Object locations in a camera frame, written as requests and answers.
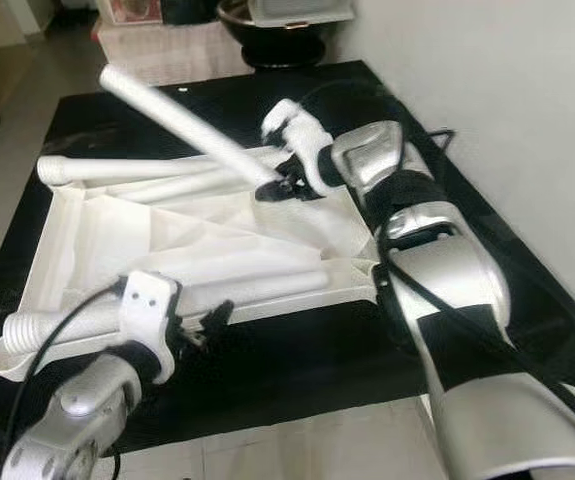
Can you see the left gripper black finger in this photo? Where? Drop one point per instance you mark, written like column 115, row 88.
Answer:
column 218, row 320

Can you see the white plastic table top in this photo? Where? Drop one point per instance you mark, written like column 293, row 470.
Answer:
column 157, row 240

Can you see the black tablecloth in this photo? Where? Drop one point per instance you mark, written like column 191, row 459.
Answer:
column 327, row 350

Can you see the large black bowl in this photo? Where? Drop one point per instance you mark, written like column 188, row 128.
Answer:
column 277, row 45

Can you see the beige patterned low table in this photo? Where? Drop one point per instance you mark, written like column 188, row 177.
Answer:
column 157, row 50

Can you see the black bag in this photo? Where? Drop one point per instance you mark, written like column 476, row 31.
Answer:
column 189, row 10

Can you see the red printed box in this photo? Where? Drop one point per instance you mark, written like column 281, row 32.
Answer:
column 132, row 10

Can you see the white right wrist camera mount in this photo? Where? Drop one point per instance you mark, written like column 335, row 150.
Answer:
column 302, row 135

